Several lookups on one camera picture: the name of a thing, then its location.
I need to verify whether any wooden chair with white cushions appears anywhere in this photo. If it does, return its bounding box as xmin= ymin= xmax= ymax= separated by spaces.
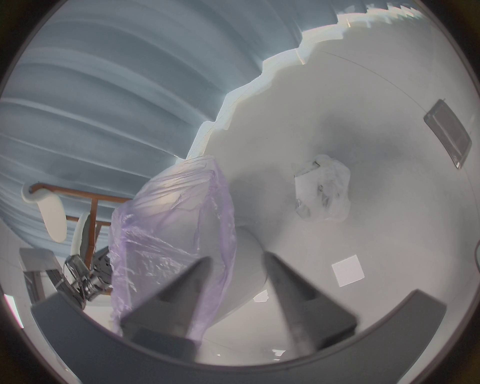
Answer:
xmin=20 ymin=181 xmax=134 ymax=266

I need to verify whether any white trash bin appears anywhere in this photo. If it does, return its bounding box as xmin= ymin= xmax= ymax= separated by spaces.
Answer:
xmin=202 ymin=224 xmax=273 ymax=332

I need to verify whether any blue-green curtain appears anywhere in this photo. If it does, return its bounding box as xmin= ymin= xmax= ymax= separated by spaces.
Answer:
xmin=0 ymin=0 xmax=379 ymax=250

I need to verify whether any clear printed wrapper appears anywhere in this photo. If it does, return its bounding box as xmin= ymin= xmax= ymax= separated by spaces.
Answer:
xmin=293 ymin=153 xmax=352 ymax=223

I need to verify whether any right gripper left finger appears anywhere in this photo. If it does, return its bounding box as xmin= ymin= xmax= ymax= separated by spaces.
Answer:
xmin=119 ymin=256 xmax=213 ymax=364

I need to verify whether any purple plastic bag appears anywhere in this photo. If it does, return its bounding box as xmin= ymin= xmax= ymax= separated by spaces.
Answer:
xmin=108 ymin=155 xmax=238 ymax=339

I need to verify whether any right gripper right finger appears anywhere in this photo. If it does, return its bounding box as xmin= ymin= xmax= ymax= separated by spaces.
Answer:
xmin=262 ymin=251 xmax=358 ymax=358

